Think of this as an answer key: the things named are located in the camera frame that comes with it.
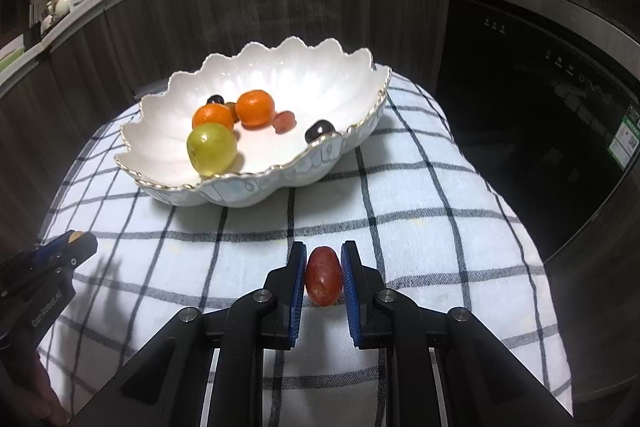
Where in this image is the built-in black dishwasher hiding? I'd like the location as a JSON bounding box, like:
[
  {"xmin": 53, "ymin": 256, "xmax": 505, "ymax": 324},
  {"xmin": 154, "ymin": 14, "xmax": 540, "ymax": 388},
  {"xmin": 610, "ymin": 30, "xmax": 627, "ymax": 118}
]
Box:
[{"xmin": 435, "ymin": 0, "xmax": 639, "ymax": 258}]

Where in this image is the white scalloped ceramic bowl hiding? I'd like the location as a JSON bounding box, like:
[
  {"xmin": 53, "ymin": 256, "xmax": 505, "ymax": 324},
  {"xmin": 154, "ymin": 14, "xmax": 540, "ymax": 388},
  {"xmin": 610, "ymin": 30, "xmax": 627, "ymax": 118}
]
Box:
[{"xmin": 115, "ymin": 37, "xmax": 392, "ymax": 208}]

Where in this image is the blue checked white cloth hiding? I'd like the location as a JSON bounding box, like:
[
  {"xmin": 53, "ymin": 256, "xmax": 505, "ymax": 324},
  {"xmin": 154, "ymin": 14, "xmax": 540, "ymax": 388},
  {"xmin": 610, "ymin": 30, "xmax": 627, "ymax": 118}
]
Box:
[{"xmin": 39, "ymin": 76, "xmax": 573, "ymax": 413}]

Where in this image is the brown longan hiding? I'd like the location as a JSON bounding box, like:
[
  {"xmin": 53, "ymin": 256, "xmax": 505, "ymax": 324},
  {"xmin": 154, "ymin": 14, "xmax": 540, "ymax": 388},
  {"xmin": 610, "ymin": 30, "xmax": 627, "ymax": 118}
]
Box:
[{"xmin": 224, "ymin": 102, "xmax": 240, "ymax": 124}]

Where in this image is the green apple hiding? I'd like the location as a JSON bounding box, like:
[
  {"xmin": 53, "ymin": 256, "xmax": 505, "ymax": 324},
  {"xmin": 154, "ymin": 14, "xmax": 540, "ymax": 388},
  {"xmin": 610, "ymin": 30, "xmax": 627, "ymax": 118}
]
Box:
[{"xmin": 186, "ymin": 124, "xmax": 238, "ymax": 178}]

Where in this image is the white teapot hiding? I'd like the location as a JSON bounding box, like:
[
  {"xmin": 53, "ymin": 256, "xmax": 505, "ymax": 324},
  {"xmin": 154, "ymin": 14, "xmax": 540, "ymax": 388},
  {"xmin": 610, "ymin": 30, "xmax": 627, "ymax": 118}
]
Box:
[{"xmin": 47, "ymin": 0, "xmax": 76, "ymax": 17}]

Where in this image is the red grape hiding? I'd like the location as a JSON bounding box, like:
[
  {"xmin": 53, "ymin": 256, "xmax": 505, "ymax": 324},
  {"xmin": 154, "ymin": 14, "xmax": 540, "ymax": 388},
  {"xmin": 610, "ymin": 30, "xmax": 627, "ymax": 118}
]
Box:
[
  {"xmin": 305, "ymin": 246, "xmax": 343, "ymax": 307},
  {"xmin": 271, "ymin": 110, "xmax": 296, "ymax": 134}
]

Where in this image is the dark cherry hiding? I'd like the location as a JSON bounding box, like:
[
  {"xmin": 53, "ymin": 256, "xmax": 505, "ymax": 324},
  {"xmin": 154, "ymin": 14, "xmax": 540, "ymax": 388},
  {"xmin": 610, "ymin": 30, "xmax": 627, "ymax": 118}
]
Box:
[
  {"xmin": 206, "ymin": 94, "xmax": 224, "ymax": 104},
  {"xmin": 305, "ymin": 119, "xmax": 335, "ymax": 144}
]

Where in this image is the orange mandarin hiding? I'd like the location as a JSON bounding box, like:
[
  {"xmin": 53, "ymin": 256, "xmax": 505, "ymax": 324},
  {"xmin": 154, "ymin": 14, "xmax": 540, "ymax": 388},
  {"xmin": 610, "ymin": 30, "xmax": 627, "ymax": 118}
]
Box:
[
  {"xmin": 235, "ymin": 90, "xmax": 274, "ymax": 128},
  {"xmin": 192, "ymin": 103, "xmax": 235, "ymax": 130}
]

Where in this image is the person's left hand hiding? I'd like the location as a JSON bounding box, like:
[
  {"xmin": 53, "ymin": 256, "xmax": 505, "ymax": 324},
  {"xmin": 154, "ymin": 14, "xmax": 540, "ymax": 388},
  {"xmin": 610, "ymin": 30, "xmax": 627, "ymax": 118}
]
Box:
[{"xmin": 14, "ymin": 351, "xmax": 68, "ymax": 426}]

